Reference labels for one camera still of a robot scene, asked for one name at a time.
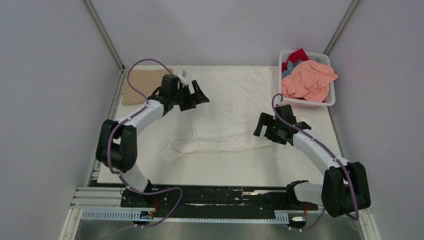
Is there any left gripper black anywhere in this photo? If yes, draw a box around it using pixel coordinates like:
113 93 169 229
171 80 210 112

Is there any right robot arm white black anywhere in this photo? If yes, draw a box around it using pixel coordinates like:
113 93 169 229
253 105 371 218

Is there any aluminium table edge rail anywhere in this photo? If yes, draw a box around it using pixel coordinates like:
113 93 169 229
59 67 130 240

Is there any folded tan t shirt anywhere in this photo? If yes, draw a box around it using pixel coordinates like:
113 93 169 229
121 69 169 106

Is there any white t shirt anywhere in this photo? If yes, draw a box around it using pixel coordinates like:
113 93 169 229
159 66 277 162

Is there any aluminium frame post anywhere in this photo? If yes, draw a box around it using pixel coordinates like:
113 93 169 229
82 0 125 72
323 0 363 55

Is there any white slotted cable duct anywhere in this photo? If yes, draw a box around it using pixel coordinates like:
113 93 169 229
80 209 289 224

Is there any red t shirt in basket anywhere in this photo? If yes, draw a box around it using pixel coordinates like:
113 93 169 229
281 48 309 72

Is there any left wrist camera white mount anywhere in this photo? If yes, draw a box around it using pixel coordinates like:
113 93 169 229
175 70 188 85

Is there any crumpled salmon pink t shirt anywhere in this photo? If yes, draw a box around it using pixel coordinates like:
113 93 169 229
281 60 338 103

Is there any left aluminium frame post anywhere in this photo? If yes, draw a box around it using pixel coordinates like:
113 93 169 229
82 0 125 72

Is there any right aluminium frame post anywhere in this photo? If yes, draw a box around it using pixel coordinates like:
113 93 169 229
323 0 363 55

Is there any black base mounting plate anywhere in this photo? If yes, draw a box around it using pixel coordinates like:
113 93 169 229
120 184 319 220

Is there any grey blue t shirt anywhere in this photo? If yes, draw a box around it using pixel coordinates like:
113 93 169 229
281 60 303 79

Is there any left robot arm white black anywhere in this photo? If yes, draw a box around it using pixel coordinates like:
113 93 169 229
95 74 210 207

